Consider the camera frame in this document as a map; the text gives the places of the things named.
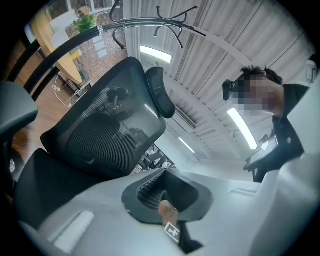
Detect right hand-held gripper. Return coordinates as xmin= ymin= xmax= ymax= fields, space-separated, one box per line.
xmin=164 ymin=221 xmax=181 ymax=245

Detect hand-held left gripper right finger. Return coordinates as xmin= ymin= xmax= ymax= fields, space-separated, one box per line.
xmin=166 ymin=154 xmax=318 ymax=256

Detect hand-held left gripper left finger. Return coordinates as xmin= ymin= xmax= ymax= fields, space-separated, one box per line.
xmin=18 ymin=168 xmax=186 ymax=256

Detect person's right forearm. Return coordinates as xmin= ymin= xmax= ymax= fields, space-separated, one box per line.
xmin=159 ymin=200 xmax=180 ymax=225

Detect ceiling light panel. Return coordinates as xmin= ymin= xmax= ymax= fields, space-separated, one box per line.
xmin=139 ymin=45 xmax=173 ymax=63
xmin=227 ymin=107 xmax=258 ymax=150
xmin=178 ymin=136 xmax=196 ymax=154

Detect black mesh chair backrest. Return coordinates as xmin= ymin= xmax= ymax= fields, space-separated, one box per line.
xmin=41 ymin=56 xmax=167 ymax=181

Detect person's black clothing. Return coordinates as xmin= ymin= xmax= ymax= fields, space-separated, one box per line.
xmin=253 ymin=83 xmax=310 ymax=183

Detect person's head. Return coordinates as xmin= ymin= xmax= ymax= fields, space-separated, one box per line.
xmin=233 ymin=74 xmax=286 ymax=118

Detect black chair armrest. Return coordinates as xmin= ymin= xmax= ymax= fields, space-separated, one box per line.
xmin=0 ymin=81 xmax=39 ymax=141

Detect black chair headrest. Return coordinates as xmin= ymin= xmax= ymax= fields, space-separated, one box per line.
xmin=144 ymin=66 xmax=176 ymax=119

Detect dark green folding chair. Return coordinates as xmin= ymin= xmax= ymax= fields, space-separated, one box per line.
xmin=78 ymin=69 xmax=91 ymax=88

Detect round wooden table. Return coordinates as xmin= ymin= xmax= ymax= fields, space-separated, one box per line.
xmin=32 ymin=7 xmax=83 ymax=85

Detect black coat rack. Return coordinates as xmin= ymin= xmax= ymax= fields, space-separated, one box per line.
xmin=7 ymin=0 xmax=207 ymax=96

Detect green potted plant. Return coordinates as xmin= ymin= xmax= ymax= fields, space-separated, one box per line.
xmin=73 ymin=13 xmax=98 ymax=33

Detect black head-worn camera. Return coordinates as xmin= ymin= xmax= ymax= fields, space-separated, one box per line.
xmin=222 ymin=79 xmax=237 ymax=102

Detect white floor cable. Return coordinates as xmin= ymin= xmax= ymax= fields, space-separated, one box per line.
xmin=52 ymin=74 xmax=73 ymax=108

